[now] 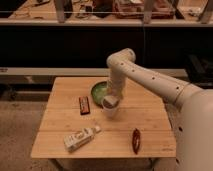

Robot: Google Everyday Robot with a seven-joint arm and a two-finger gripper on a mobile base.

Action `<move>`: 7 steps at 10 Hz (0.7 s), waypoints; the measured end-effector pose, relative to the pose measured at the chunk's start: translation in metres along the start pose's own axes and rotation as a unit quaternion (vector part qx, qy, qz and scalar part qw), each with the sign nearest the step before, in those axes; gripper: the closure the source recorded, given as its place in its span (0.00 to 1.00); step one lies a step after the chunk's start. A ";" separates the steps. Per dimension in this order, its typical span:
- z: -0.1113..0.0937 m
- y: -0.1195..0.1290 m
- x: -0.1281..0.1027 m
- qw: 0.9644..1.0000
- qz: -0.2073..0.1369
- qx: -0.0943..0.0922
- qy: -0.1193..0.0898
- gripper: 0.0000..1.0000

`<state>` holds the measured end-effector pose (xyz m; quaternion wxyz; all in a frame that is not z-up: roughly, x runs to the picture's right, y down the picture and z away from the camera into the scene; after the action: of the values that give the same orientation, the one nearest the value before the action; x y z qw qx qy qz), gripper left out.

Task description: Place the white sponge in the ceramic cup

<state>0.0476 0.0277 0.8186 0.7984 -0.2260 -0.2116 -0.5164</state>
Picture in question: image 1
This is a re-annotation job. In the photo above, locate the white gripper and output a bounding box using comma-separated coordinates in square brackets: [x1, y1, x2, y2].
[102, 83, 123, 108]

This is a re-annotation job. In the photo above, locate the green ceramic bowl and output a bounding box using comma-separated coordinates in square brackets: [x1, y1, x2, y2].
[91, 81, 107, 106]

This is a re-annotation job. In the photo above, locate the wooden background shelf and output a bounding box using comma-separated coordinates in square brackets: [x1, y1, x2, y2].
[0, 0, 213, 27]

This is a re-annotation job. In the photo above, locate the white milk carton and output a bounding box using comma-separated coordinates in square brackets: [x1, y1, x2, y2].
[64, 126, 101, 152]

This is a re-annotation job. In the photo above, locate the brown chocolate bar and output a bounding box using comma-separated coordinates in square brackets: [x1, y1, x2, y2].
[79, 96, 90, 115]

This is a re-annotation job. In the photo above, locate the wooden table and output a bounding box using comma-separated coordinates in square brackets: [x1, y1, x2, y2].
[31, 77, 176, 159]

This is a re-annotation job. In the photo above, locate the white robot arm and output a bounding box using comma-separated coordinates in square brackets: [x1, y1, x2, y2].
[107, 48, 213, 171]

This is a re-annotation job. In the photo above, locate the translucent plastic cup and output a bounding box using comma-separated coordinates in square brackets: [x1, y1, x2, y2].
[102, 100, 118, 118]

